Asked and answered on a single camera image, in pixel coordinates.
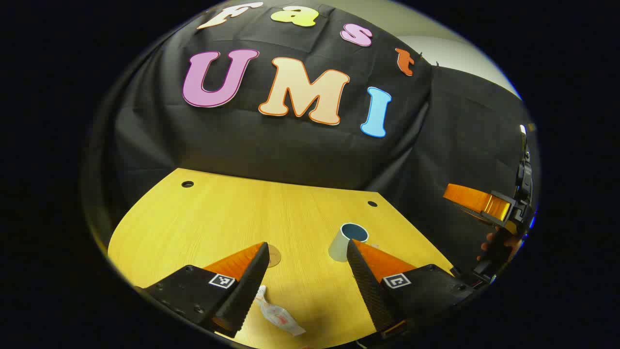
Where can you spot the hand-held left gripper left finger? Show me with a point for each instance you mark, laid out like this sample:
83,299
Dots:
247,291

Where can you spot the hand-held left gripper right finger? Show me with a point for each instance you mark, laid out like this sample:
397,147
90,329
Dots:
370,286

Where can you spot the black backdrop cloth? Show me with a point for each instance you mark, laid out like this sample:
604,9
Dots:
290,145

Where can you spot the light blue cup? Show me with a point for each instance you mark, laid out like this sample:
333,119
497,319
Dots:
339,247

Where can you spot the wooden desktop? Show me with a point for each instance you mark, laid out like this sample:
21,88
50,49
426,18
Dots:
218,218

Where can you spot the white toothpaste tube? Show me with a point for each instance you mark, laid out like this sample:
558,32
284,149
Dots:
281,317

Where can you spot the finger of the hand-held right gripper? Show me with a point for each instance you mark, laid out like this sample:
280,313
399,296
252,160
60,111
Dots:
477,199

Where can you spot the round wooden coaster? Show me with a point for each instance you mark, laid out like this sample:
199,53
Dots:
274,257

